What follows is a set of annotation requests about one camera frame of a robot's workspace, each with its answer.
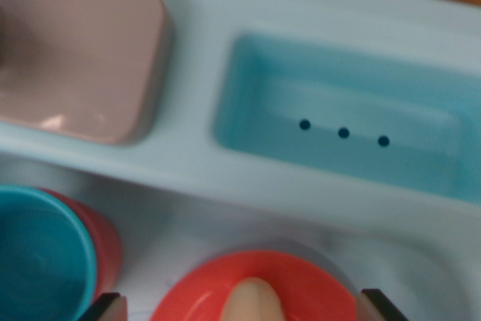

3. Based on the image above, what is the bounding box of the coral toy plate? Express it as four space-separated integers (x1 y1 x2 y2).
149 250 358 321

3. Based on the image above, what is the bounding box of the grey toy faucet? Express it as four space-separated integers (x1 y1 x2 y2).
0 0 174 146

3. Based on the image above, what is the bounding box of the light blue toy sink unit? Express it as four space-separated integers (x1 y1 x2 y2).
0 0 481 321

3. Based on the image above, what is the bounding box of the teal toy cup with handle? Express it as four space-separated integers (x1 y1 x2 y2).
0 184 99 321

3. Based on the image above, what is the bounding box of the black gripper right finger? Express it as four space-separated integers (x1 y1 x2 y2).
355 289 409 321

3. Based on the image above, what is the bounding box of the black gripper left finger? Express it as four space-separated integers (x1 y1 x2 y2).
83 292 129 321

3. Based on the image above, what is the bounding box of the coral toy cup with handle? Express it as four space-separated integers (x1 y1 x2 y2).
37 187 123 299

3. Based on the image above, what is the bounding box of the cream toy detergent bottle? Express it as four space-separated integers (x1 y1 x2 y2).
221 277 289 321

